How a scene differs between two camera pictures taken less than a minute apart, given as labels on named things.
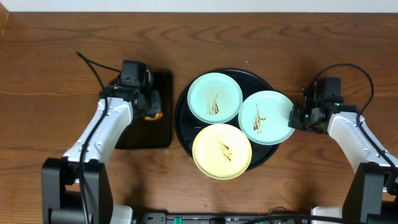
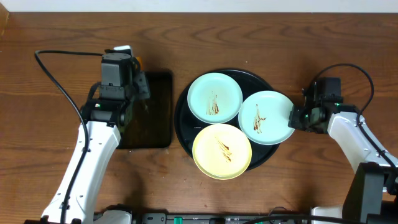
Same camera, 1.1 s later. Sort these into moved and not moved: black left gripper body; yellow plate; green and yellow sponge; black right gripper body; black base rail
Moved: black left gripper body; green and yellow sponge
Not moved: yellow plate; black base rail; black right gripper body
